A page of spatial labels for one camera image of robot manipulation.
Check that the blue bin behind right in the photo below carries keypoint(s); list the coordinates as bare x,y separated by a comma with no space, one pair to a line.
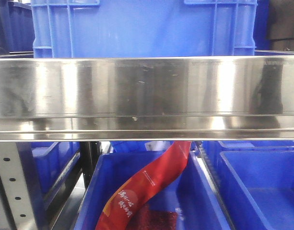
213,148

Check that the blue bin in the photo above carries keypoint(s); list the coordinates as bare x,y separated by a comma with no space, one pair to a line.
190,195
213,148
50,159
258,188

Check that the blue bin lower left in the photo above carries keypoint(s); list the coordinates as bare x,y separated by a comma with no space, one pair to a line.
50,159

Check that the blue bin centre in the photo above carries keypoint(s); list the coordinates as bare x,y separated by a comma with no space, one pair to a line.
190,195

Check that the red printed snack bag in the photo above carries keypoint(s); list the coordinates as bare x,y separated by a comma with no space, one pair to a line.
130,197

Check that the dark red mesh packet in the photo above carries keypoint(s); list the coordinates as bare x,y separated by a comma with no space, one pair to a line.
147,219

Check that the large light blue crate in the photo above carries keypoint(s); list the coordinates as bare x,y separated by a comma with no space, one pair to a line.
143,28

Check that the dark blue crate upper left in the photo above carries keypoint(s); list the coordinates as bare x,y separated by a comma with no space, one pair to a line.
16,27

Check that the perforated grey metal upright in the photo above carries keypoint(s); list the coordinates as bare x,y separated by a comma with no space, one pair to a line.
15,187

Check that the stainless steel rail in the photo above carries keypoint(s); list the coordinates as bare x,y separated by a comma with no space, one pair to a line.
197,98

